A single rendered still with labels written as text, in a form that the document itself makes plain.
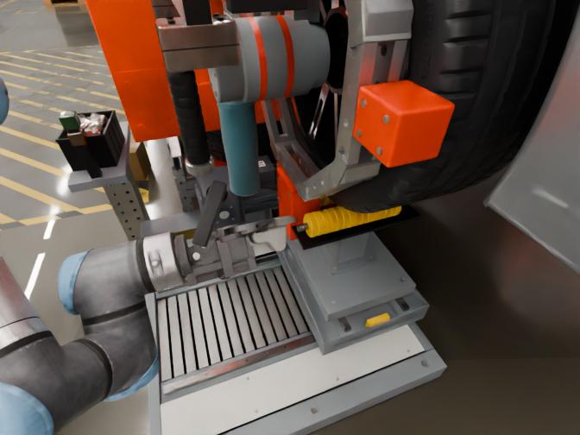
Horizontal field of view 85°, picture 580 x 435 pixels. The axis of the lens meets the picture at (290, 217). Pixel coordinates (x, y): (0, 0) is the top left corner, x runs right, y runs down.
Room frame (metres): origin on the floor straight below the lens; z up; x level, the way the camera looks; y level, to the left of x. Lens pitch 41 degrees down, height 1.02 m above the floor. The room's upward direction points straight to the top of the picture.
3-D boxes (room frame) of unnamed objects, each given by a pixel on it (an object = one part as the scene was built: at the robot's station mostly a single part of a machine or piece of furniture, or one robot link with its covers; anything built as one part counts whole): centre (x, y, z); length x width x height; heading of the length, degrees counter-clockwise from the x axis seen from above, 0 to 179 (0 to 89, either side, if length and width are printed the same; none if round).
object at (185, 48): (0.44, 0.11, 0.93); 0.09 x 0.05 x 0.05; 110
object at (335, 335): (0.73, -0.18, 0.13); 0.50 x 0.36 x 0.10; 20
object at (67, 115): (0.84, 0.62, 0.64); 0.04 x 0.04 x 0.04; 20
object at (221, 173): (0.95, 0.13, 0.26); 0.42 x 0.18 x 0.35; 110
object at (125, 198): (1.06, 0.69, 0.21); 0.10 x 0.10 x 0.42; 20
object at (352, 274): (0.73, -0.18, 0.32); 0.40 x 0.30 x 0.28; 20
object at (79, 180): (1.03, 0.68, 0.44); 0.43 x 0.17 x 0.03; 20
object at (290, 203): (0.68, -0.06, 0.48); 0.16 x 0.12 x 0.17; 110
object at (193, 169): (0.43, 0.14, 0.83); 0.04 x 0.04 x 0.16
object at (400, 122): (0.37, -0.13, 0.85); 0.09 x 0.08 x 0.07; 20
